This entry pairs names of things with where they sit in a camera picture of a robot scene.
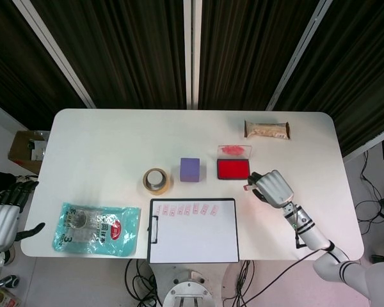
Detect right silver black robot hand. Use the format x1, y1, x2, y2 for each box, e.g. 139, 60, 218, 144
248, 170, 294, 209

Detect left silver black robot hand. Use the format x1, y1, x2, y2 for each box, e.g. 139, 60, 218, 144
0, 181, 47, 253

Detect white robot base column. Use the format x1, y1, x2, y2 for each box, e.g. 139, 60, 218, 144
148, 260, 234, 307

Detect red ink pad clear lid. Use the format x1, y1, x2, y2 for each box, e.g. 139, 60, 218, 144
216, 145, 253, 180

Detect brown wrapped snack bar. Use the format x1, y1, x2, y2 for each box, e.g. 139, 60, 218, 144
244, 120, 291, 140

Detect instant noodle cup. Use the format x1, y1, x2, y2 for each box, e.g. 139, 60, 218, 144
0, 286, 22, 307

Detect open cardboard box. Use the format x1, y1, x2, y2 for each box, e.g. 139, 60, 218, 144
8, 130, 51, 175

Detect purple foam cube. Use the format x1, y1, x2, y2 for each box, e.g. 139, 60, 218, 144
180, 157, 202, 183

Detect white stamped paper sheet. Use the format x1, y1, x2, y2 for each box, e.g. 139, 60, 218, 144
150, 200, 239, 262

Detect teal plastic product bag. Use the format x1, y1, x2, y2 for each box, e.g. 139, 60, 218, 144
52, 201, 141, 258

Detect yellow packing tape roll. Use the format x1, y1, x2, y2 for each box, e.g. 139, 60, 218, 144
143, 167, 174, 196

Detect grey cylinder weight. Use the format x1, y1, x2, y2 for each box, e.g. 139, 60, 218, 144
147, 170, 166, 188

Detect black clipboard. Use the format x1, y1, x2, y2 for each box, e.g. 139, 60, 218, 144
146, 198, 240, 264

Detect dark pleated curtain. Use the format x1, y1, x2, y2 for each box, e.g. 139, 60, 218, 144
0, 0, 87, 130
30, 0, 188, 109
198, 0, 321, 111
271, 0, 384, 154

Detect black blue tool handle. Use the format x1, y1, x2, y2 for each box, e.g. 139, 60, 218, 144
0, 274, 20, 288

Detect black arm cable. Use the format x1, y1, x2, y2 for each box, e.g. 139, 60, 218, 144
236, 244, 336, 303

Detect black cable bundle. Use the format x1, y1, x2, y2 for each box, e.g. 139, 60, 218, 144
124, 258, 157, 304
223, 259, 257, 301

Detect black floor cables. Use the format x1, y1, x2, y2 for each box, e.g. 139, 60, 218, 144
355, 150, 384, 221

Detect white frame post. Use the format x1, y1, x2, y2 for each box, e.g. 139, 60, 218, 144
265, 0, 335, 111
182, 0, 202, 109
12, 0, 95, 109

